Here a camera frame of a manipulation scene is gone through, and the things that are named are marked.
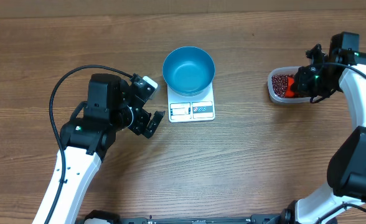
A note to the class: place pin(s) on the orange measuring scoop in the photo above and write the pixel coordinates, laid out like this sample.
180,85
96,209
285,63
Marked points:
289,93

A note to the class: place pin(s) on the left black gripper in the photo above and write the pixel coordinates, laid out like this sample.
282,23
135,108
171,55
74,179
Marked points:
142,117

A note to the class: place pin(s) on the clear plastic container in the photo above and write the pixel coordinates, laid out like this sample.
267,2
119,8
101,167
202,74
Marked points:
274,98

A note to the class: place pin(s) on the red beans in container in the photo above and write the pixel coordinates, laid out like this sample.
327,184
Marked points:
279,84

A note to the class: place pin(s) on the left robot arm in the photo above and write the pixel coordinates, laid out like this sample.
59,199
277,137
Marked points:
113,104

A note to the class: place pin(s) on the white digital kitchen scale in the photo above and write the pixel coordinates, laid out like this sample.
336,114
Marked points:
183,109

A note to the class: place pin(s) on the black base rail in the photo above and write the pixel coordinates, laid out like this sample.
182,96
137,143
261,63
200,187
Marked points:
103,217

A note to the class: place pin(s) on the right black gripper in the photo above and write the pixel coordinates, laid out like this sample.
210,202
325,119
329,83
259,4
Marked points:
300,89

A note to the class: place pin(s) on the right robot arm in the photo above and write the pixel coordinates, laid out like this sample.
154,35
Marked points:
342,69

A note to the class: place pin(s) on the blue bowl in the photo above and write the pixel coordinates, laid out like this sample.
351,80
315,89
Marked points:
188,70

